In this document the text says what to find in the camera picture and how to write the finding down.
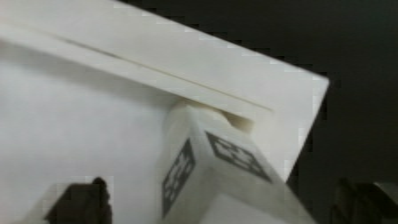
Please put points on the white square table top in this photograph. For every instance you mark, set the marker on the white square table top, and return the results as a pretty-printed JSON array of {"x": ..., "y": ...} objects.
[{"x": 81, "y": 132}]

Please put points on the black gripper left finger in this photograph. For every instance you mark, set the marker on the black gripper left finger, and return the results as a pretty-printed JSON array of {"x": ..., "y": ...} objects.
[{"x": 83, "y": 206}]

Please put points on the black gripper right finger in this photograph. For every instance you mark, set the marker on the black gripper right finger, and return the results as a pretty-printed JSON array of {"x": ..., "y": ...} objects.
[{"x": 365, "y": 203}]

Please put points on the white U-shaped fence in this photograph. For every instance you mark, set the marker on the white U-shaped fence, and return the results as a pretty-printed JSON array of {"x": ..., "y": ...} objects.
[{"x": 125, "y": 41}]

